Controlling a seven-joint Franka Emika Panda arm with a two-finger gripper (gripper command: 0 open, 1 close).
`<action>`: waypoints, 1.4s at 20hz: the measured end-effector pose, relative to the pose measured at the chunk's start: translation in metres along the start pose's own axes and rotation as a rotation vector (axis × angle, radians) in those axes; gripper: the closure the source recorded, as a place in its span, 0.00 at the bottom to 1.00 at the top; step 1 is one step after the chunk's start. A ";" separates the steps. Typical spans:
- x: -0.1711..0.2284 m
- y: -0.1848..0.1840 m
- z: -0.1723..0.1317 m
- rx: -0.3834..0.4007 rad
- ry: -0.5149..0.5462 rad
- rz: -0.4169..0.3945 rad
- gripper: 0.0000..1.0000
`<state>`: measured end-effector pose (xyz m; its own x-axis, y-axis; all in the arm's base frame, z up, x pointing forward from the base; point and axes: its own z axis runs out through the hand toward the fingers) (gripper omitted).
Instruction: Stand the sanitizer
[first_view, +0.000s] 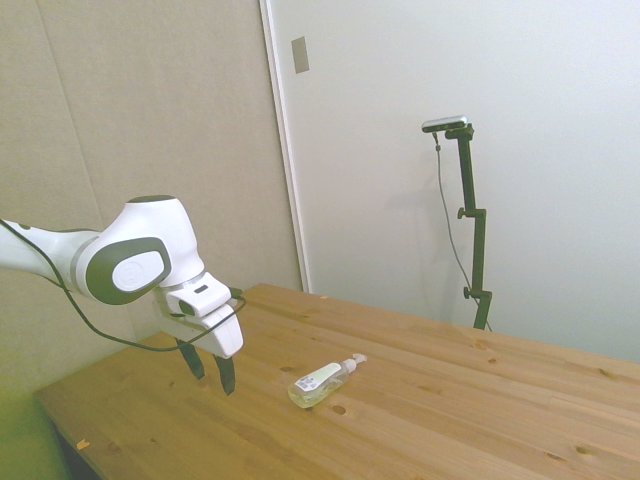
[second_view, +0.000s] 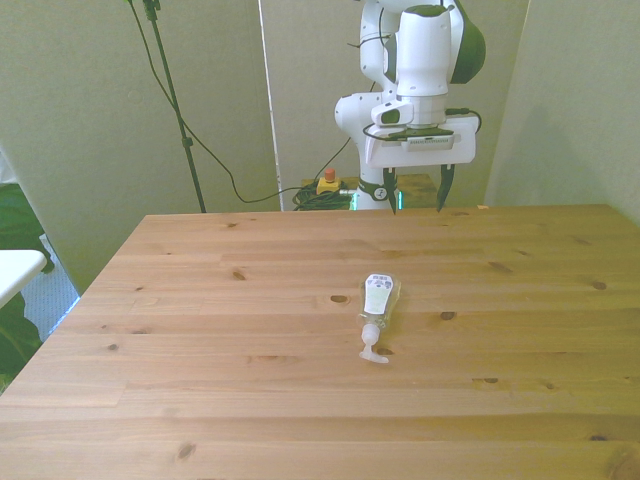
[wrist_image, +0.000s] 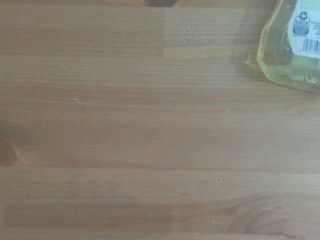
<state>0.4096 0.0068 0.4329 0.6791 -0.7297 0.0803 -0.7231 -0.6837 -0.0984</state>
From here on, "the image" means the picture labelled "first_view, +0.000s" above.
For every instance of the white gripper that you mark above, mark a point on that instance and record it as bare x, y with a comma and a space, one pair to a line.
225, 332

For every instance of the clear sanitizer pump bottle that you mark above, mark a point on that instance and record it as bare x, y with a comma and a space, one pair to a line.
315, 387

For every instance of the orange paper scrap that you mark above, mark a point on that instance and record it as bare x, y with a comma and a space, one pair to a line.
82, 443

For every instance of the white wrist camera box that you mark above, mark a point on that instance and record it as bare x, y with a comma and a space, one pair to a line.
200, 299

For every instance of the white door frame strip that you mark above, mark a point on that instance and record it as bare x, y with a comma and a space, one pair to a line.
285, 150

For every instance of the black jointed camera stand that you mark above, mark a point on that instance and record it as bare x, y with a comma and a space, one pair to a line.
472, 200

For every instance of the grey wall plate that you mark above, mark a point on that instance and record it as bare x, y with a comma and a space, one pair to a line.
300, 55

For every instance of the silver camera on stand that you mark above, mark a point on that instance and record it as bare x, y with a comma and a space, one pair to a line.
445, 123

